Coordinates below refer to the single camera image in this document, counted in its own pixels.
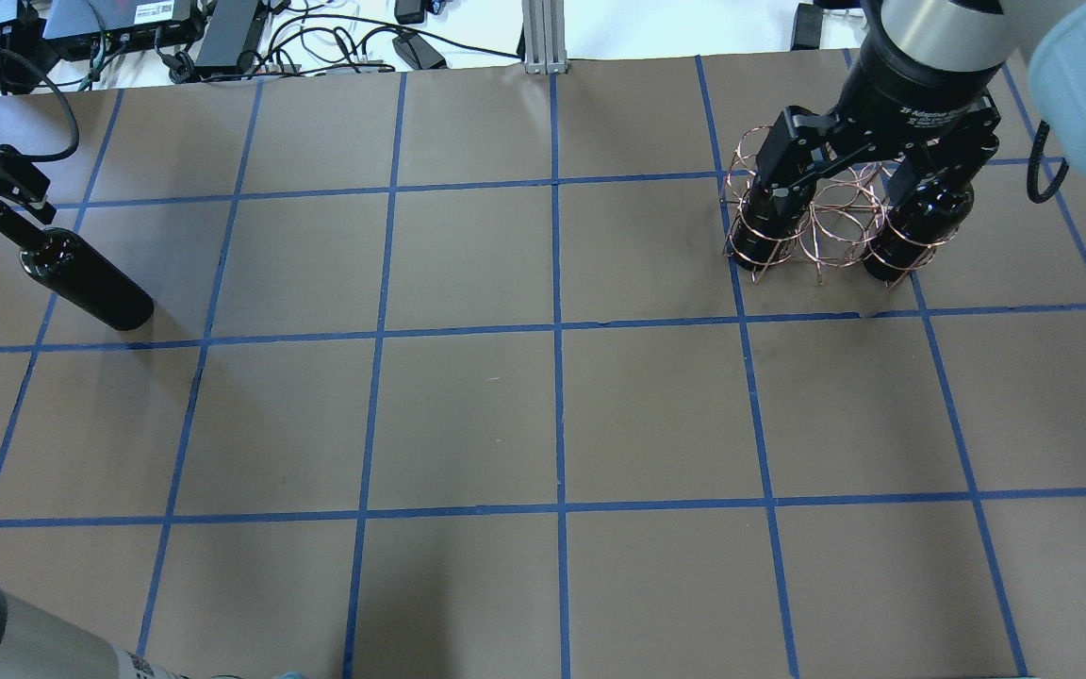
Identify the copper wire wine basket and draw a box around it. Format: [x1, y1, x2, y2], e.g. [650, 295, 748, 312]
[720, 124, 951, 290]

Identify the black power adapter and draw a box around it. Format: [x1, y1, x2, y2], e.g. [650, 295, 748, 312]
[391, 33, 449, 72]

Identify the black adapter at right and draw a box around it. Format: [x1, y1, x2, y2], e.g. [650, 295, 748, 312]
[790, 3, 826, 52]

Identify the grey network device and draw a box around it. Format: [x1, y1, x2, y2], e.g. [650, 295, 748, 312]
[42, 1, 206, 46]

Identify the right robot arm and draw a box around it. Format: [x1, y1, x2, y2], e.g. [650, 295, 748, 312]
[749, 1, 1086, 216]

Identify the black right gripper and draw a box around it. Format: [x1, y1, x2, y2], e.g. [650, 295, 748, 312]
[757, 38, 996, 212]

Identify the black wine bottle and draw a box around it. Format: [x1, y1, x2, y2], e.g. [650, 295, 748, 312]
[0, 201, 155, 332]

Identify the black bottle in basket left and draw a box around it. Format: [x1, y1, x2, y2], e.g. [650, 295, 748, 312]
[725, 183, 811, 273]

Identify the black braided right cable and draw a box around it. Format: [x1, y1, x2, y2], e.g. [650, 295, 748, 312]
[1026, 127, 1070, 204]

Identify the black bottle in basket right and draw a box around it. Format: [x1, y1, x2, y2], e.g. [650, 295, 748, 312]
[862, 181, 975, 282]

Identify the black electronics box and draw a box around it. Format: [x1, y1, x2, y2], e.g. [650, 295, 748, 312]
[193, 1, 269, 80]

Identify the black bottle in basket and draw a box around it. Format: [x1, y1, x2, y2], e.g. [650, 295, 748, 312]
[862, 181, 975, 282]
[725, 183, 811, 273]

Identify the aluminium frame post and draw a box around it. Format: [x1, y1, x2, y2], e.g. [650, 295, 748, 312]
[521, 0, 569, 75]

